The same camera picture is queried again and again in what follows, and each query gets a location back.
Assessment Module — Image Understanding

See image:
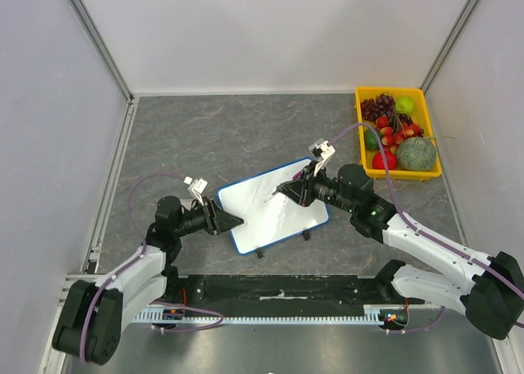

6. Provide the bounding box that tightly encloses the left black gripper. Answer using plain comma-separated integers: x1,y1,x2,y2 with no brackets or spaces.
174,196,243,237

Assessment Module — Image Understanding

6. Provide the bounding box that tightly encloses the blue framed whiteboard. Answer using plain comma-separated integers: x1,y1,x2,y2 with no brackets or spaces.
217,157,330,255

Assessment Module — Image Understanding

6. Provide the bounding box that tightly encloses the white marker pen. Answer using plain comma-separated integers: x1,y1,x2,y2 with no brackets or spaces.
264,191,282,203

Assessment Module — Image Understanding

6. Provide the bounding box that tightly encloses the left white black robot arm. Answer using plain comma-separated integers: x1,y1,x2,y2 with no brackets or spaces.
52,196,244,365

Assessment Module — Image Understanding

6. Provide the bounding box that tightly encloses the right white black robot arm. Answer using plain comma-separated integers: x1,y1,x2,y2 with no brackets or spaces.
275,161,523,340

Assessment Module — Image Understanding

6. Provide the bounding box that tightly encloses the red apple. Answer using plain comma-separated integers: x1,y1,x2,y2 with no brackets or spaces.
372,151,398,170

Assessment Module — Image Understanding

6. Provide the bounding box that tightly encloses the dark green lime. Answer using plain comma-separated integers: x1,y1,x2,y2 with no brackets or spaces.
364,128,379,151

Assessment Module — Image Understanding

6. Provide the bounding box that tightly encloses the red cherry cluster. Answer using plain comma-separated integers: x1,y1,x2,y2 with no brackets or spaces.
375,114,424,154

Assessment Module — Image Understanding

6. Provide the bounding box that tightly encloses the dark red grape bunch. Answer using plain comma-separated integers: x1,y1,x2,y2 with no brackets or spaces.
360,93,395,122

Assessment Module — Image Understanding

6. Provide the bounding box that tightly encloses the netted green melon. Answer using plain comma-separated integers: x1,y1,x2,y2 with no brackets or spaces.
396,137,437,172

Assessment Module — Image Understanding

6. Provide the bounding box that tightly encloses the light green apple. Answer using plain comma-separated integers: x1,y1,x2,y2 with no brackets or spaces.
395,96,415,115

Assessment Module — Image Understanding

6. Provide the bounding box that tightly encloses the yellow plastic bin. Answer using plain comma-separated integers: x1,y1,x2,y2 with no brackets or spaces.
355,86,442,181

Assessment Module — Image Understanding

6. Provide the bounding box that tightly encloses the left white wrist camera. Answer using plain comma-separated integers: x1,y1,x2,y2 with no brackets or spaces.
183,176,208,205

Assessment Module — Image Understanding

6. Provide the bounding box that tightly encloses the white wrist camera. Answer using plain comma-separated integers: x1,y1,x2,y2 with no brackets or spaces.
183,176,208,205
309,138,336,177

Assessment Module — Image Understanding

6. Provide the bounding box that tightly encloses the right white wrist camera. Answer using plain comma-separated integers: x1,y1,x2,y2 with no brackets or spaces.
309,138,336,177

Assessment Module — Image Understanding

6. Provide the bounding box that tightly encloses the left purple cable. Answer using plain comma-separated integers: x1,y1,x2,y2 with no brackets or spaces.
79,173,224,365

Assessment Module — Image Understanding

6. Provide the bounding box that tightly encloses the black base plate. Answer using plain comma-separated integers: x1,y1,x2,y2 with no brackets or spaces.
153,275,405,318

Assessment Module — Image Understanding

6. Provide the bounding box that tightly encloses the slotted cable duct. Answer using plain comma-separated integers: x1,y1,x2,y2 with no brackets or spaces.
131,307,384,326

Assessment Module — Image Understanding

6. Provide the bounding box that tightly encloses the left aluminium frame post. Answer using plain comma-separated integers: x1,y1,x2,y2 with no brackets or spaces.
68,0,134,103

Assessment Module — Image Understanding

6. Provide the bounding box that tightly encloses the aluminium frame post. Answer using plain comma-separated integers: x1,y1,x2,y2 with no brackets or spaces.
68,0,134,103
419,0,481,93

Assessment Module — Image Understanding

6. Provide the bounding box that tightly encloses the right aluminium frame post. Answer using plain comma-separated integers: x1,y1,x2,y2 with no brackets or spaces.
419,0,481,93

